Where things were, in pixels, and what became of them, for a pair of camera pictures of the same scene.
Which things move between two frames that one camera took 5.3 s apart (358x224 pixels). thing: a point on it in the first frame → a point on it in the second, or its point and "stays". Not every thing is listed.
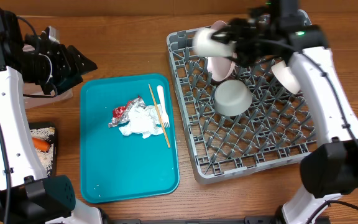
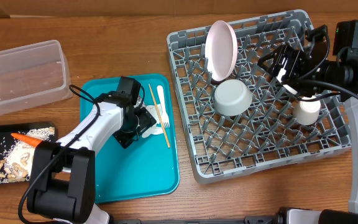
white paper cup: x=204 y=46 → x=307 y=112
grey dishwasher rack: x=246 y=122 stays
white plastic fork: x=165 y=116 stays
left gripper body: x=51 y=73 → x=141 y=119
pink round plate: x=220 y=68 stays
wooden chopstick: x=160 y=117 stays
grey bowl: x=232 y=98 stays
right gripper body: x=256 y=45 → x=300 y=74
